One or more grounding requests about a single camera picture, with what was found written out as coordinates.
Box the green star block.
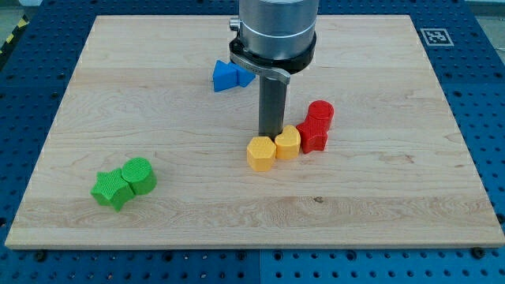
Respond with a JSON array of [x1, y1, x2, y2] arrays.
[[90, 168, 135, 211]]

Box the white fiducial marker tag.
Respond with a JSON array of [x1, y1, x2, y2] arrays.
[[421, 28, 454, 47]]

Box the red circle block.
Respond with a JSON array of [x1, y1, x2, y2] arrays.
[[307, 100, 335, 132]]

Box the blue triangle block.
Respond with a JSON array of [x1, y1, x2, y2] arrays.
[[212, 60, 238, 92]]

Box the yellow heart block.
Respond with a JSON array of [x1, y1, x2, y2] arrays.
[[274, 125, 301, 160]]

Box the green circle block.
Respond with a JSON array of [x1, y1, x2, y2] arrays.
[[122, 157, 157, 195]]

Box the wooden board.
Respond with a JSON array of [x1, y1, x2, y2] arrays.
[[6, 15, 504, 250]]

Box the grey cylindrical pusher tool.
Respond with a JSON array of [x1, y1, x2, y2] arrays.
[[258, 77, 287, 140]]

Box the red star block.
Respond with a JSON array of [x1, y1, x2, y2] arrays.
[[296, 115, 331, 154]]

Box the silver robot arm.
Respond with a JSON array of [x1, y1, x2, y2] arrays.
[[229, 0, 319, 85]]

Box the yellow hexagon block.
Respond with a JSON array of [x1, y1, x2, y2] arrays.
[[246, 136, 276, 172]]

